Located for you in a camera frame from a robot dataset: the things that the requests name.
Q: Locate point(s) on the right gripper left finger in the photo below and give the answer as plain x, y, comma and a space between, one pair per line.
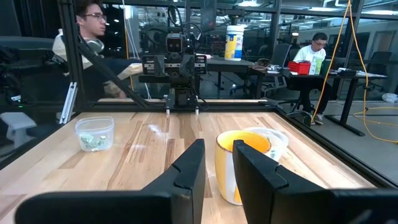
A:
174, 199

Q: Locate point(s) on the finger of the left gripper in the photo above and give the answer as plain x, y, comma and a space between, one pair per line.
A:
175, 72
184, 72

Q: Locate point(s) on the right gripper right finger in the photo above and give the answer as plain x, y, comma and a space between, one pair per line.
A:
267, 193

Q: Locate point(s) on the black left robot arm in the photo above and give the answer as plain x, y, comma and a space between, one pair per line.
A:
182, 96

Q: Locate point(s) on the red plastic bin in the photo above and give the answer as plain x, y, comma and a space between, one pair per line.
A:
299, 68

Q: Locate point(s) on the black side table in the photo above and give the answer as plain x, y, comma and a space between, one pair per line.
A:
230, 63

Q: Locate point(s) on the yellow ceramic mug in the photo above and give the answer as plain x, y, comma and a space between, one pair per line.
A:
225, 168

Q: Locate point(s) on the clear plastic container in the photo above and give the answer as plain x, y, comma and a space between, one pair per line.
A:
94, 127
278, 138

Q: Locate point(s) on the wipes canister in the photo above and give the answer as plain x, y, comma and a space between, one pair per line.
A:
234, 43

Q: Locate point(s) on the person's headphones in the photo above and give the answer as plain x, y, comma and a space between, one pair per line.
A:
95, 45

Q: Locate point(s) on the person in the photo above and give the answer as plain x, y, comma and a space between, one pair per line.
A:
311, 53
93, 21

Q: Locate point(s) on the black office chair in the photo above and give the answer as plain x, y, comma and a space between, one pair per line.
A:
278, 62

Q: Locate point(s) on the silver aluminium bar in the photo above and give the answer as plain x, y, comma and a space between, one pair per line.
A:
69, 102

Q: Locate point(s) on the green bottle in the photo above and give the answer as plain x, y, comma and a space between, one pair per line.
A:
319, 66

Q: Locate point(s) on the black office desk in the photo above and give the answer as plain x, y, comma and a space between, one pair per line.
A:
348, 77

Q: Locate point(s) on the white plastic block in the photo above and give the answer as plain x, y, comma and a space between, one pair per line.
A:
17, 124

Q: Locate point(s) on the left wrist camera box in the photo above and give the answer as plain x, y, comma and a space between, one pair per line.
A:
174, 43

